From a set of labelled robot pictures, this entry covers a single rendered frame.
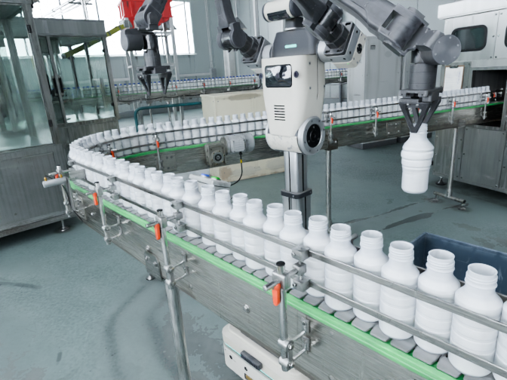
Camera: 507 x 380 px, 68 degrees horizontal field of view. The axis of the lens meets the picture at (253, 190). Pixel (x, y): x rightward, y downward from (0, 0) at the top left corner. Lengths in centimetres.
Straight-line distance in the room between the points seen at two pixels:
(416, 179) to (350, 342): 43
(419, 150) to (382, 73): 617
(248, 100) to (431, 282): 468
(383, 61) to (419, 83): 617
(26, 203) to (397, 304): 376
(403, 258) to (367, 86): 631
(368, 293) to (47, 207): 373
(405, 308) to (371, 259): 9
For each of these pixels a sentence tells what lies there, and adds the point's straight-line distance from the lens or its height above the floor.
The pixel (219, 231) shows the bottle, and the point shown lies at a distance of 96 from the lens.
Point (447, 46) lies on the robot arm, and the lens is 88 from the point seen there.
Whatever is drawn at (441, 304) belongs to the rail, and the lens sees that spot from 64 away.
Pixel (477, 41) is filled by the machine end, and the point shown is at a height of 160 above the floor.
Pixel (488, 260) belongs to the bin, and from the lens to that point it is 123.
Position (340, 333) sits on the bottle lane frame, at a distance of 76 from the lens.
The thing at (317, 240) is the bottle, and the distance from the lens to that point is 75.
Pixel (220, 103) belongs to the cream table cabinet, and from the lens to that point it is 504.
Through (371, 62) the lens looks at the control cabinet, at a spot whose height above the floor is 147.
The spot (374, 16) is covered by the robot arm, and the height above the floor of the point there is 155.
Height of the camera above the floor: 145
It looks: 18 degrees down
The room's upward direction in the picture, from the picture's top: 4 degrees counter-clockwise
